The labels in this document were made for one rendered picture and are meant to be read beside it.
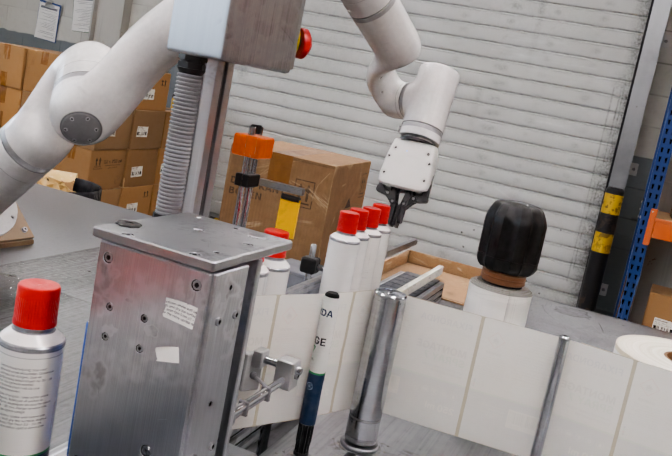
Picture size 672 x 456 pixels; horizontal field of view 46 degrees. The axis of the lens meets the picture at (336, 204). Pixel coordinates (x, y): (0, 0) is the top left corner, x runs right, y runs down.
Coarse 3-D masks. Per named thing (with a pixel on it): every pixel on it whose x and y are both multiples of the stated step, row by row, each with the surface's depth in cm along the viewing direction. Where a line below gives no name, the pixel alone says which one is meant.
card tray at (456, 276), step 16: (400, 256) 213; (416, 256) 221; (432, 256) 219; (384, 272) 202; (416, 272) 211; (448, 272) 218; (464, 272) 216; (480, 272) 214; (448, 288) 199; (464, 288) 203
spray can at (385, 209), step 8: (384, 208) 143; (384, 216) 143; (384, 224) 144; (384, 232) 143; (384, 240) 144; (384, 248) 144; (384, 256) 145; (376, 264) 144; (376, 272) 144; (376, 280) 145; (376, 288) 145
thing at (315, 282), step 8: (408, 240) 183; (416, 240) 186; (392, 248) 170; (400, 248) 175; (312, 280) 130; (320, 280) 132; (288, 288) 122; (296, 288) 123; (304, 288) 126; (312, 288) 129
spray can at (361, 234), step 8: (352, 208) 133; (360, 208) 135; (360, 216) 132; (360, 224) 132; (360, 232) 133; (360, 240) 132; (368, 240) 133; (360, 248) 132; (360, 256) 133; (360, 264) 133; (360, 272) 134; (352, 280) 133; (360, 280) 135; (352, 288) 133
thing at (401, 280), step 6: (402, 276) 182; (408, 276) 183; (414, 276) 184; (390, 282) 174; (396, 282) 175; (402, 282) 176; (408, 282) 177; (432, 282) 182; (396, 288) 170; (420, 288) 174; (426, 288) 175; (414, 294) 167
